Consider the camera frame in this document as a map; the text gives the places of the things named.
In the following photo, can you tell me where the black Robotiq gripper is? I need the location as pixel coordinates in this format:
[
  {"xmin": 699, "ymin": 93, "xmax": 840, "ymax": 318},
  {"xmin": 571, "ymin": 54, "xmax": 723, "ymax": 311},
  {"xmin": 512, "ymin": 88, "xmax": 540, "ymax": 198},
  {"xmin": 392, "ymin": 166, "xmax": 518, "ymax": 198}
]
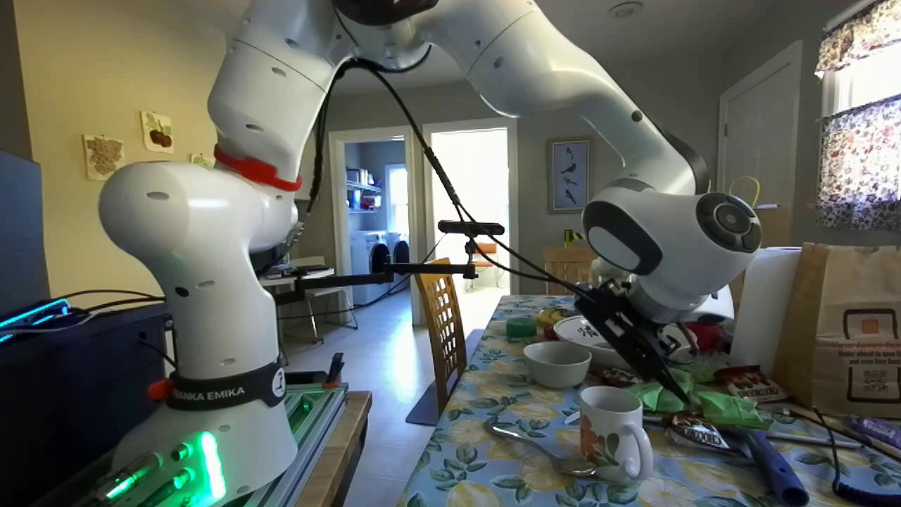
[{"xmin": 571, "ymin": 284, "xmax": 697, "ymax": 405}]

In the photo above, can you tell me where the white mug orange flower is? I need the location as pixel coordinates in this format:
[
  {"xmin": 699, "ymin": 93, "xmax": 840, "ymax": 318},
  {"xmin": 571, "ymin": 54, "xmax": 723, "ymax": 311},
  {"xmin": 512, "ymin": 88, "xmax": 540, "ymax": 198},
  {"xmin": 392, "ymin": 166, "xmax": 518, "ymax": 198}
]
[{"xmin": 575, "ymin": 384, "xmax": 660, "ymax": 488}]

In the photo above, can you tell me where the large white patterned bowl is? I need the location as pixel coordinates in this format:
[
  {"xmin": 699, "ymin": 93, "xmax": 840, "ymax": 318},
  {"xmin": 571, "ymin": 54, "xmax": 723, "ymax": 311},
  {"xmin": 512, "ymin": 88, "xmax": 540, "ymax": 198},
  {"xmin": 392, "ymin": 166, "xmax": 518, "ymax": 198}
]
[{"xmin": 553, "ymin": 311, "xmax": 701, "ymax": 373}]

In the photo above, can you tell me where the small white bowl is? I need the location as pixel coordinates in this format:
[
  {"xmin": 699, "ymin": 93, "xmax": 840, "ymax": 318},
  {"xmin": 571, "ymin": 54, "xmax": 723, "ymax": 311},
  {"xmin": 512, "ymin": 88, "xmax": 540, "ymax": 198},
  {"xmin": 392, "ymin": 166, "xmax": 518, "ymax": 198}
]
[{"xmin": 522, "ymin": 339, "xmax": 595, "ymax": 391}]

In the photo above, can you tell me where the large green crumpled napkin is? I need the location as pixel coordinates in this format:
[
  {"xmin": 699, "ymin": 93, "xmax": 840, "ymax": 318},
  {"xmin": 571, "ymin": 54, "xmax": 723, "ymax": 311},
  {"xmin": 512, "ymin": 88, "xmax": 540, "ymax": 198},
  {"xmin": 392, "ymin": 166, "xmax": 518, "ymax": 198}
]
[{"xmin": 637, "ymin": 367, "xmax": 699, "ymax": 418}]

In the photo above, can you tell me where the red crumpled bag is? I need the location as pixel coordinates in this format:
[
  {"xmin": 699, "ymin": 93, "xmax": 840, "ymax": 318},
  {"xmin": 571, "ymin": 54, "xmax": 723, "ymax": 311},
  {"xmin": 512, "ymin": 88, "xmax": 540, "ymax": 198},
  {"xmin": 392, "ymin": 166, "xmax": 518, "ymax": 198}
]
[{"xmin": 687, "ymin": 318, "xmax": 730, "ymax": 357}]

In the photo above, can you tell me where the shiny foil wrapper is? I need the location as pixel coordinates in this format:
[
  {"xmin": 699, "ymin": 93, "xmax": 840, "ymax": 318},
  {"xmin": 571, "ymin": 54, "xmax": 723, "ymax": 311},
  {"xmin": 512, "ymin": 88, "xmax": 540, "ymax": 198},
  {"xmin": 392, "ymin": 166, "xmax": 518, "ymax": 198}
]
[{"xmin": 671, "ymin": 412, "xmax": 747, "ymax": 460}]

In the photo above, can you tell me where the small green crumpled napkin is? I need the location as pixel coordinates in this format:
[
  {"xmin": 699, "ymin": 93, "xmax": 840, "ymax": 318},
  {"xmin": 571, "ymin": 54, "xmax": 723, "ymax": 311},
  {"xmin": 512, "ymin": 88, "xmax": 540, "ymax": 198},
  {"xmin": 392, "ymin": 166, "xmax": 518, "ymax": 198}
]
[{"xmin": 692, "ymin": 390, "xmax": 775, "ymax": 433}]

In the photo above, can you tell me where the dark red snack packet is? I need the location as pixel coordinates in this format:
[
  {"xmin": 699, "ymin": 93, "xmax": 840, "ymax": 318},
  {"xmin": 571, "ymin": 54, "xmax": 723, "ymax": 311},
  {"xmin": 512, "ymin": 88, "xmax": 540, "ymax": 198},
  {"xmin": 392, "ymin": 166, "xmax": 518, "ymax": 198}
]
[{"xmin": 713, "ymin": 364, "xmax": 791, "ymax": 409}]

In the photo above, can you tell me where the small yellow object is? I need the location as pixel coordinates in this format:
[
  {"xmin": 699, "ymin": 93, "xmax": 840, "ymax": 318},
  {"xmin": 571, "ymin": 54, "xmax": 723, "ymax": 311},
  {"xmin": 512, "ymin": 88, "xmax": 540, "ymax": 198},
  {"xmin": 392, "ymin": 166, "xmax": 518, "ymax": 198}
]
[{"xmin": 532, "ymin": 308, "xmax": 568, "ymax": 345}]

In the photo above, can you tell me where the metal spoon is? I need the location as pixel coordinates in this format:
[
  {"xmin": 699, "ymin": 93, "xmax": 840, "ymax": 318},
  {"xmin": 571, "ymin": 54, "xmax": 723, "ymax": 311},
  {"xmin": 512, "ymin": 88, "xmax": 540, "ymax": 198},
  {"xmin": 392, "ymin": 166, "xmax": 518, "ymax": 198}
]
[{"xmin": 488, "ymin": 423, "xmax": 587, "ymax": 476}]

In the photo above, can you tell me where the white flat board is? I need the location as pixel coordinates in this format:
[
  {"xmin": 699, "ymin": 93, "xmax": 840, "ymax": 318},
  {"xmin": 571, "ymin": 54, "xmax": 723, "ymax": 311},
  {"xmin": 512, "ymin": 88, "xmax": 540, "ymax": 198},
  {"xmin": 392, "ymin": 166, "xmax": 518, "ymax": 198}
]
[{"xmin": 730, "ymin": 246, "xmax": 805, "ymax": 378}]

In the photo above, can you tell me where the pale wooden chair back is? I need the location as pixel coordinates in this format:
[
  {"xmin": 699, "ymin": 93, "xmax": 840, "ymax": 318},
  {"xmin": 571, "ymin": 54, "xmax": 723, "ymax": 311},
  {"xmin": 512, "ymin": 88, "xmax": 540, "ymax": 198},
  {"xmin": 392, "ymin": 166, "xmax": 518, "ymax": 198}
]
[{"xmin": 540, "ymin": 240, "xmax": 604, "ymax": 297}]

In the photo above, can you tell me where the brown printed paper bag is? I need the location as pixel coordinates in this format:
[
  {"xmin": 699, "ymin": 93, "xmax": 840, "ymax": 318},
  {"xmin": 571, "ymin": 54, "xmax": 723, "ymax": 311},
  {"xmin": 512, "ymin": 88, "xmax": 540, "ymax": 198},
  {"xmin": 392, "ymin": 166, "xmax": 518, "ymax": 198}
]
[{"xmin": 771, "ymin": 242, "xmax": 901, "ymax": 423}]

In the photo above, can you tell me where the framed bird picture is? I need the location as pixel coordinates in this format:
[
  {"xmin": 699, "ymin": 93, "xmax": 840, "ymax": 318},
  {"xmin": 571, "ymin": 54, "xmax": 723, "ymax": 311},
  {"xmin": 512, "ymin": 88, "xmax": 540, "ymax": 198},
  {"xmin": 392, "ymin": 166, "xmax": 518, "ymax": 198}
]
[{"xmin": 547, "ymin": 136, "xmax": 597, "ymax": 218}]

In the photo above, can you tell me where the small purple packet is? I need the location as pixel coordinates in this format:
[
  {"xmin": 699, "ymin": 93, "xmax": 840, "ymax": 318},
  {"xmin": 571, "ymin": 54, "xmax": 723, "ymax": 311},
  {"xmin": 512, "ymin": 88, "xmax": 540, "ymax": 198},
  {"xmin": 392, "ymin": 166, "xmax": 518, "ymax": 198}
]
[{"xmin": 846, "ymin": 418, "xmax": 901, "ymax": 456}]

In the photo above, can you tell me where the wooden lattice chair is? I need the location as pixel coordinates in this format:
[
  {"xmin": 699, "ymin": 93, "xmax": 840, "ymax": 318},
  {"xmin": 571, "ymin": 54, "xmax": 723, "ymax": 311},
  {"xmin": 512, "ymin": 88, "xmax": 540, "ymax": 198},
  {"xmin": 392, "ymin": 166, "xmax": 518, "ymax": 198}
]
[{"xmin": 415, "ymin": 267, "xmax": 473, "ymax": 418}]

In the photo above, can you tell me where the white door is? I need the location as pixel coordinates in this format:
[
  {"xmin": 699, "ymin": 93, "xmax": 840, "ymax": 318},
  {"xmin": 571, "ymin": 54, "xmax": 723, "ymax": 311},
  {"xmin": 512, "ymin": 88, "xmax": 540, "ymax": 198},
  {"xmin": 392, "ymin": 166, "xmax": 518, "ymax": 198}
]
[{"xmin": 716, "ymin": 40, "xmax": 811, "ymax": 249}]

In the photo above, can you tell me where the floral curtain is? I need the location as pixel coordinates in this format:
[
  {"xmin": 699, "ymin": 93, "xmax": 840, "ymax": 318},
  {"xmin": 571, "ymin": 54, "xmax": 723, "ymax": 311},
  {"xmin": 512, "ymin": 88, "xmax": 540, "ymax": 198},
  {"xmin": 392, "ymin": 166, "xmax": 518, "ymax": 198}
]
[{"xmin": 813, "ymin": 0, "xmax": 901, "ymax": 235}]

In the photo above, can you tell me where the white laundry appliance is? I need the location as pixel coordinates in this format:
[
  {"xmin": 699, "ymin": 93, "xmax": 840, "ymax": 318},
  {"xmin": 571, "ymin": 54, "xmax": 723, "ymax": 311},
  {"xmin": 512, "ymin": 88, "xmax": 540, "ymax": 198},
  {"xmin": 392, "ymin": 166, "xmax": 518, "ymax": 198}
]
[{"xmin": 346, "ymin": 229, "xmax": 415, "ymax": 305}]

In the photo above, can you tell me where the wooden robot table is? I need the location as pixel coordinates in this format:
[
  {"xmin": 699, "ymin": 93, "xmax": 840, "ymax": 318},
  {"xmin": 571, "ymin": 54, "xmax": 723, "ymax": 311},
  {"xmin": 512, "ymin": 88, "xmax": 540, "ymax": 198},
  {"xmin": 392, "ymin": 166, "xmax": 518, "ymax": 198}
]
[{"xmin": 270, "ymin": 390, "xmax": 374, "ymax": 507}]

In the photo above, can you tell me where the black orange clamp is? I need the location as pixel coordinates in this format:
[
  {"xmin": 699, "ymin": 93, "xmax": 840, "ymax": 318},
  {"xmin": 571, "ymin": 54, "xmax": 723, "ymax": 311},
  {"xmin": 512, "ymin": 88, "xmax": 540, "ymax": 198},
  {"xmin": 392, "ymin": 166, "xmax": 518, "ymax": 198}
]
[{"xmin": 278, "ymin": 349, "xmax": 349, "ymax": 394}]

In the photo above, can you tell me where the dark blue box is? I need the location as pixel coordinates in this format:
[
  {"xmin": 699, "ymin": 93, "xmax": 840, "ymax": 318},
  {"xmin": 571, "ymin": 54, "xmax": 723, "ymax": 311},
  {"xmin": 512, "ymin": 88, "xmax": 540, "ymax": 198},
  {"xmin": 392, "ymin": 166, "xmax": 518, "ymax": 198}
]
[{"xmin": 0, "ymin": 298, "xmax": 174, "ymax": 507}]

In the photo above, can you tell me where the blue panel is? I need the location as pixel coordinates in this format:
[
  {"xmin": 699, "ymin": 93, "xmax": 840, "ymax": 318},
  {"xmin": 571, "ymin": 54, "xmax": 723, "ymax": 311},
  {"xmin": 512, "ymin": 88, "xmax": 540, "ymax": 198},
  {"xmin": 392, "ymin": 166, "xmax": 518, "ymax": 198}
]
[{"xmin": 0, "ymin": 149, "xmax": 50, "ymax": 318}]

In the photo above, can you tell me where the blue handled knife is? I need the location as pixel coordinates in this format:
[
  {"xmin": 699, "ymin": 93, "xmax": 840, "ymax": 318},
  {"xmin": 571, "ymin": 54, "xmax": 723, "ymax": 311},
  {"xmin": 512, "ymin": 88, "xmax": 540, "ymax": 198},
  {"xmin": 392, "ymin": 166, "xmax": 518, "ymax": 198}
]
[{"xmin": 728, "ymin": 426, "xmax": 811, "ymax": 507}]

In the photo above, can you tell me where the brown paper bag with handles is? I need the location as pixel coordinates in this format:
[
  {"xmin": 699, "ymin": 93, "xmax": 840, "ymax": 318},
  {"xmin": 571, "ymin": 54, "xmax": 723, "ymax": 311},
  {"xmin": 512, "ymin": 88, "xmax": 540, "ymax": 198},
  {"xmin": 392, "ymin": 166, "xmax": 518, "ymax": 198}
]
[{"xmin": 730, "ymin": 174, "xmax": 798, "ymax": 252}]

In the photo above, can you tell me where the black stereo camera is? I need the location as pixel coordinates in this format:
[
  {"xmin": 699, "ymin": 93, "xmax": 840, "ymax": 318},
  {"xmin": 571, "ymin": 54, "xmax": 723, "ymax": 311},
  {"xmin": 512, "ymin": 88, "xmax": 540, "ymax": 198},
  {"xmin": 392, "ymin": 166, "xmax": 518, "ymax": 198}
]
[{"xmin": 438, "ymin": 218, "xmax": 508, "ymax": 238}]

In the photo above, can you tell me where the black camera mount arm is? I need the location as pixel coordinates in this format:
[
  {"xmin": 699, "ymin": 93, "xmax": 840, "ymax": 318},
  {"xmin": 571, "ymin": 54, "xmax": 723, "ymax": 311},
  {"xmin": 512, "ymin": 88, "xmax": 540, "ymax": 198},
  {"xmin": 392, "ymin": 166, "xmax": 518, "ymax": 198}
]
[{"xmin": 266, "ymin": 229, "xmax": 483, "ymax": 291}]

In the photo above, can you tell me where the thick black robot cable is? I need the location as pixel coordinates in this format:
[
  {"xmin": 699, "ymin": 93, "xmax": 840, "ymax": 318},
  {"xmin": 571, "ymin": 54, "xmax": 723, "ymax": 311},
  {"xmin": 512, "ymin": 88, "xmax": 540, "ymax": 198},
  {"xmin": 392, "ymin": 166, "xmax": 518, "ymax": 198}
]
[{"xmin": 305, "ymin": 54, "xmax": 604, "ymax": 298}]

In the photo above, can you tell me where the metal rail mounting plate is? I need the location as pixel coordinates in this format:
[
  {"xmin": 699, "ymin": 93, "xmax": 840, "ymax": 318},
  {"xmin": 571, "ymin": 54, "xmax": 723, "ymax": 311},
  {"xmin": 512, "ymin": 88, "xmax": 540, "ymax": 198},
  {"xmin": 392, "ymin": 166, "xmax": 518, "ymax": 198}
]
[{"xmin": 69, "ymin": 378, "xmax": 352, "ymax": 507}]

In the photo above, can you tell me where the red cable strap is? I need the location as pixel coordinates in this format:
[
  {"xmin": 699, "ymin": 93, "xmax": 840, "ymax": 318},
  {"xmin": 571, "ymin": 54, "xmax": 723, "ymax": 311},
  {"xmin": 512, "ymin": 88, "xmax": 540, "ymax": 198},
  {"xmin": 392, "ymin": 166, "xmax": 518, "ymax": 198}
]
[{"xmin": 211, "ymin": 145, "xmax": 305, "ymax": 195}]

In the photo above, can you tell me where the small white wall picture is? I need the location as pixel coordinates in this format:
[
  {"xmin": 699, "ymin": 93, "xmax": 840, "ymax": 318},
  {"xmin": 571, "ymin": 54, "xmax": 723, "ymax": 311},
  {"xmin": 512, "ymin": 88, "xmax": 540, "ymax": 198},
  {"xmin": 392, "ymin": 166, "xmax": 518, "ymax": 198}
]
[{"xmin": 139, "ymin": 108, "xmax": 177, "ymax": 156}]

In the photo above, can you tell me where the small beige wall picture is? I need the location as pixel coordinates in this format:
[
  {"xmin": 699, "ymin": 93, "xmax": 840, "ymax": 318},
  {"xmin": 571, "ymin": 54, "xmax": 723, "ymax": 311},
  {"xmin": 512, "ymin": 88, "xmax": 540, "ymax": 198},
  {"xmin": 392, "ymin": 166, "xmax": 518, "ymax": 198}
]
[{"xmin": 81, "ymin": 133, "xmax": 128, "ymax": 183}]

